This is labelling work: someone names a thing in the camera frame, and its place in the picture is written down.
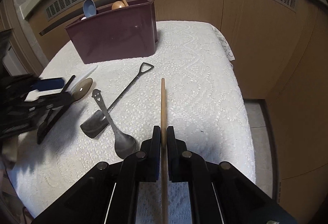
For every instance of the maroon plastic utensil caddy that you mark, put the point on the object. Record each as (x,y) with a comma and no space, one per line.
(122,33)

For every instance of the white lace tablecloth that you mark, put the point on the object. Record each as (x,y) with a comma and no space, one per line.
(204,106)

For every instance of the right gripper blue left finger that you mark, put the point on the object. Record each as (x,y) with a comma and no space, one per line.
(155,150)

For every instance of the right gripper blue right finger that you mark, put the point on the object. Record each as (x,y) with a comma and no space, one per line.
(172,154)

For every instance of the translucent brown black-handled spoon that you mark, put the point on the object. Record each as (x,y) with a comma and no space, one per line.
(79,91)

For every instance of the wooden chopstick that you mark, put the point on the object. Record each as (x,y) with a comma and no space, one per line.
(164,166)

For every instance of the dark smiley-handle metal spoon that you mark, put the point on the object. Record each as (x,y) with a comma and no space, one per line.
(124,143)

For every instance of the blue plastic spoon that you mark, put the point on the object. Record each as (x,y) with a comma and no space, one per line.
(89,8)

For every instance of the white plastic spoon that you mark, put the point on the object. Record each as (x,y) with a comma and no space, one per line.
(82,76)

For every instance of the black shovel-shaped spoon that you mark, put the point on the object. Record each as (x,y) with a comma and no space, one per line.
(97,123)

